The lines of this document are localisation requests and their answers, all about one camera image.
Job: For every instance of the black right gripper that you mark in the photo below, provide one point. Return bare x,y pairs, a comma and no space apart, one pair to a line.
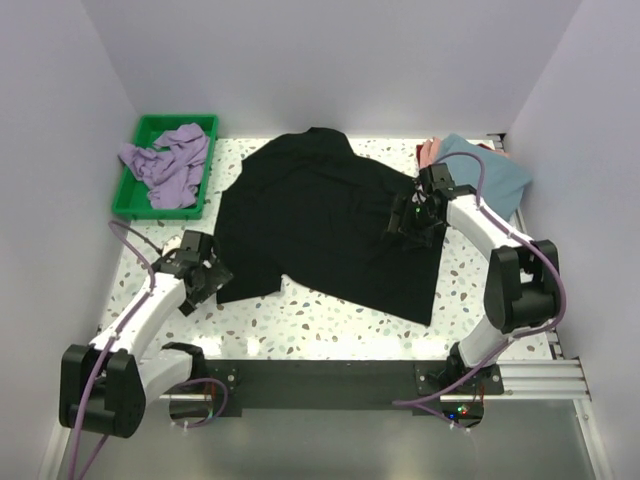
417,239

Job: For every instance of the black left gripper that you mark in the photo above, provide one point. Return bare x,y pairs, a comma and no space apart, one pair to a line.
217,277

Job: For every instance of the black t shirt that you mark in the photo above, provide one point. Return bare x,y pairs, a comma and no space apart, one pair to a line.
305,206

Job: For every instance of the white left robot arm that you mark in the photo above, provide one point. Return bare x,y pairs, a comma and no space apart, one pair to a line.
106,385

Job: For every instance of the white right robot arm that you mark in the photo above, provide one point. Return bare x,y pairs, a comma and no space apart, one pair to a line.
524,294

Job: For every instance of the folded pink t shirt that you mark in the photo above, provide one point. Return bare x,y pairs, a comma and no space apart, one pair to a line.
428,152

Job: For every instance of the green plastic bin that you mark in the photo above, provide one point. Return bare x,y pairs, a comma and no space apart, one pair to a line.
130,200

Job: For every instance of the folded blue t shirt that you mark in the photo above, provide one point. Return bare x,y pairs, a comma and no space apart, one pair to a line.
504,181

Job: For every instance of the crumpled purple t shirt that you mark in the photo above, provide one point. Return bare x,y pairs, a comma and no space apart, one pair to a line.
172,168

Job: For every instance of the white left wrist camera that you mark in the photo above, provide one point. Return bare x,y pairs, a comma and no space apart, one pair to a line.
170,244

